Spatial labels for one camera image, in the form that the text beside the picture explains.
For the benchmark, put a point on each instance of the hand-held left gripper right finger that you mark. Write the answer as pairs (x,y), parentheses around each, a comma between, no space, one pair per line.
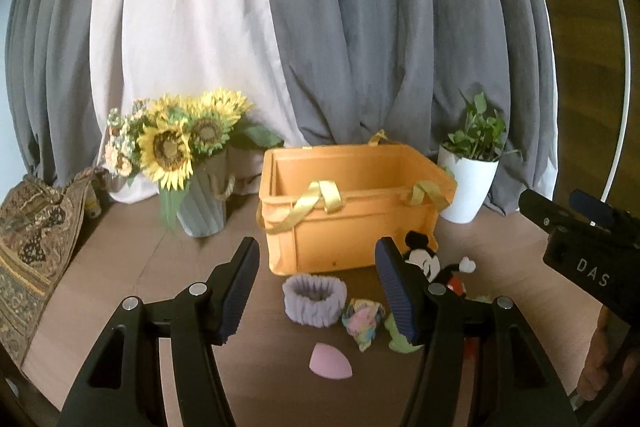
(397,292)

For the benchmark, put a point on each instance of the small peach flower bouquet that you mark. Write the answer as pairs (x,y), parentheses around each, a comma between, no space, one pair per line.
(120,147)

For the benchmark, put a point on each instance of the pink makeup sponge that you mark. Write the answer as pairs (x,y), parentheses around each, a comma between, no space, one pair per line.
(329,363)

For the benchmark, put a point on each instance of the orange storage box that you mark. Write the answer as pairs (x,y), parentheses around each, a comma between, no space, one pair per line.
(340,227)

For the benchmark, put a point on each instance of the pastel scrunchie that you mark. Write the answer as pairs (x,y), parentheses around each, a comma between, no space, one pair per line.
(364,319)

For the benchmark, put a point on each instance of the sunflower bouquet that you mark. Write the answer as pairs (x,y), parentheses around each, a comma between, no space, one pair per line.
(190,132)

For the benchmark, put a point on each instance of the grey curtain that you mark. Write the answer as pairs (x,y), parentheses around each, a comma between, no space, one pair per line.
(410,32)
(55,57)

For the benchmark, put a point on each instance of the small yellow bottle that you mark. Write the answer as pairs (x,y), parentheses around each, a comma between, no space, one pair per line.
(93,206)

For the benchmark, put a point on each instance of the patterned brown cloth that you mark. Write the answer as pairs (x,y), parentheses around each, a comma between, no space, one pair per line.
(35,247)

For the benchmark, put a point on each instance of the purple fluffy wristband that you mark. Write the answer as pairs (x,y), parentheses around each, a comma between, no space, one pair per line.
(314,299)

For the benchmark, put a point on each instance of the white curtain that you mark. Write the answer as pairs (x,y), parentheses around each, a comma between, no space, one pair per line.
(190,17)

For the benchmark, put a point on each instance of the potted green plant white pot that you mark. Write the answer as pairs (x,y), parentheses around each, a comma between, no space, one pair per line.
(467,177)

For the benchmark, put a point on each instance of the white hoop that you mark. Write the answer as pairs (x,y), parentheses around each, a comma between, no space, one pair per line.
(619,57)

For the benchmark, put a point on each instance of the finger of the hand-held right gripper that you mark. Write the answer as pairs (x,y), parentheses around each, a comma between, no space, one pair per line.
(595,207)
(542,209)

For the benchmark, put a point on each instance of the person's right hand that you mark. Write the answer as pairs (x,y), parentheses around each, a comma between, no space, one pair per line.
(594,357)

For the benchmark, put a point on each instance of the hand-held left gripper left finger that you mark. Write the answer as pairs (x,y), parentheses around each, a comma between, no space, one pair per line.
(239,302)

